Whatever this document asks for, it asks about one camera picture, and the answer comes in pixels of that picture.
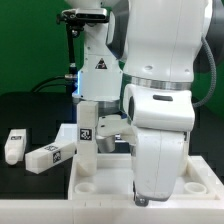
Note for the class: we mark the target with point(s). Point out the white desk top tray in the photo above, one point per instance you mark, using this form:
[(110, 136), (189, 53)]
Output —
[(114, 180)]

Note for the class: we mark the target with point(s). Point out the white L-shaped obstacle fence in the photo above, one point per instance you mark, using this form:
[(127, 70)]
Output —
[(111, 211)]

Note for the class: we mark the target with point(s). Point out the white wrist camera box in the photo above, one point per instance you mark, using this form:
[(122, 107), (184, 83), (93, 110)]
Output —
[(110, 126)]

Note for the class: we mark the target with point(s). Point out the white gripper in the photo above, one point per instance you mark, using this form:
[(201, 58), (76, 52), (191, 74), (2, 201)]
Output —
[(158, 156)]

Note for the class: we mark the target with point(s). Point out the black camera on stand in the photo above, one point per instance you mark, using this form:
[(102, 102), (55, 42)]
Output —
[(75, 20)]

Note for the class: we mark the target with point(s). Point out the white marker base plate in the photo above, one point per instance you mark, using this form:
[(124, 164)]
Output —
[(70, 132)]

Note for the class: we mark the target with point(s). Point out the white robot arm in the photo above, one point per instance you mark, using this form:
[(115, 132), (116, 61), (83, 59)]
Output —
[(162, 39)]

